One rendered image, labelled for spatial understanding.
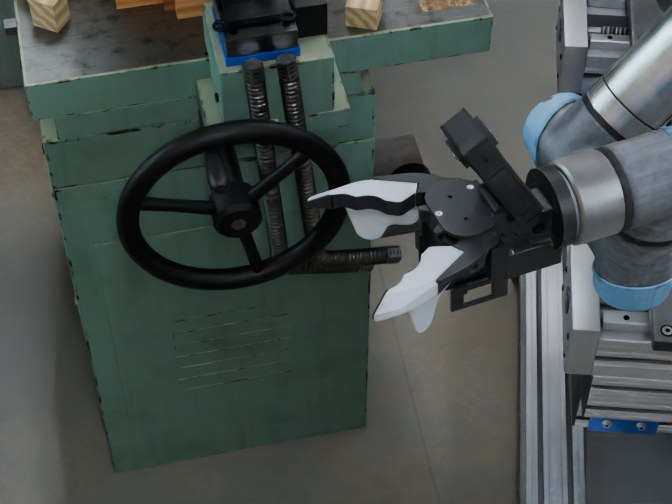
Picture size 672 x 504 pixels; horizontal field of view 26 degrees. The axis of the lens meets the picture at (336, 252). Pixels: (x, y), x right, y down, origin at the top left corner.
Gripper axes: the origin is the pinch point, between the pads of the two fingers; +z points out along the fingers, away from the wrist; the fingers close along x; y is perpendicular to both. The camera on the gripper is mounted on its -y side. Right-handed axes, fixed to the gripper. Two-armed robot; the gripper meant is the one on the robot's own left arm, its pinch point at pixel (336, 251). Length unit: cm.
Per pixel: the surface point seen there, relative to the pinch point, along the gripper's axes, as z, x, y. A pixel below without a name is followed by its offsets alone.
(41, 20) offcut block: 11, 78, 22
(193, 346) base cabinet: 0, 74, 82
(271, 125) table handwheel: -9, 47, 23
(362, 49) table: -26, 63, 28
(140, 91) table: 2, 67, 28
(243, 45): -9, 56, 17
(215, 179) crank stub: -0.3, 42.5, 24.7
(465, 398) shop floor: -47, 74, 115
